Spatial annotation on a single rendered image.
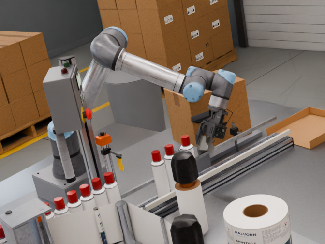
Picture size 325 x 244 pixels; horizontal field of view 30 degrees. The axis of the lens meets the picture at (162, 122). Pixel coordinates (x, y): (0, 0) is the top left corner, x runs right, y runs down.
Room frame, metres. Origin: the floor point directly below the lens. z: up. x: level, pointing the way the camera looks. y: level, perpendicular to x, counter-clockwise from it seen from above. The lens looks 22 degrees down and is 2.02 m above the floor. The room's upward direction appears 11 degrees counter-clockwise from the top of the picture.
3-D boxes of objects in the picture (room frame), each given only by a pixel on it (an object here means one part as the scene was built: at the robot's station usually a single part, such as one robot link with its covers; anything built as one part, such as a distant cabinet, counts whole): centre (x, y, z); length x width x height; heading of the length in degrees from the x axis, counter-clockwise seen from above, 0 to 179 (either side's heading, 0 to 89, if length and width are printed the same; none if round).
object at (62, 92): (2.01, 0.31, 1.38); 0.17 x 0.10 x 0.19; 178
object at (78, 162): (2.39, 0.43, 0.98); 0.15 x 0.15 x 0.10
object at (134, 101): (4.72, 0.18, 0.31); 0.46 x 0.46 x 0.62
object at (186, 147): (2.17, -0.07, 0.98); 0.05 x 0.05 x 0.20
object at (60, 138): (2.00, 0.37, 1.18); 0.04 x 0.04 x 0.21
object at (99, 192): (1.94, 0.27, 0.98); 0.05 x 0.05 x 0.20
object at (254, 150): (2.13, -0.09, 0.91); 1.07 x 0.01 x 0.02; 123
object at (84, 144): (2.10, 0.29, 1.17); 0.04 x 0.04 x 0.67; 33
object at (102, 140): (2.04, 0.21, 1.05); 0.10 x 0.04 x 0.33; 33
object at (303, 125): (2.54, -0.66, 0.85); 0.30 x 0.26 x 0.04; 123
